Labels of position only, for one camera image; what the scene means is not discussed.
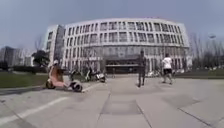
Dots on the parked scooters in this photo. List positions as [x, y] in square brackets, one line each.
[96, 76]

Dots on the large white curved building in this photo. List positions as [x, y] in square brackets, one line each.
[113, 36]

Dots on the person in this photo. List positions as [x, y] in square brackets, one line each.
[167, 66]
[141, 66]

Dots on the grey concrete slab plaza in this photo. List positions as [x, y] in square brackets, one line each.
[160, 110]

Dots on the dark green tree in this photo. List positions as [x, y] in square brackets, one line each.
[40, 57]

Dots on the pale building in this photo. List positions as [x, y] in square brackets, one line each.
[26, 60]

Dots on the pale painted line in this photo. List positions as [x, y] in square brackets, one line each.
[36, 108]

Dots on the dark hedge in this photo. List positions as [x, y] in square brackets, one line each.
[23, 69]

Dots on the green grass lawn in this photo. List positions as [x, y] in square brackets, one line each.
[206, 72]
[20, 80]

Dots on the row of bare trees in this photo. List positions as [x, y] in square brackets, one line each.
[206, 53]

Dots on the dark kerb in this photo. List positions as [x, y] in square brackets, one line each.
[20, 89]

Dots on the street lamp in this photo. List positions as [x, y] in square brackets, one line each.
[212, 36]

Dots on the grey building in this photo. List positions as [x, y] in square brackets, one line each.
[8, 55]

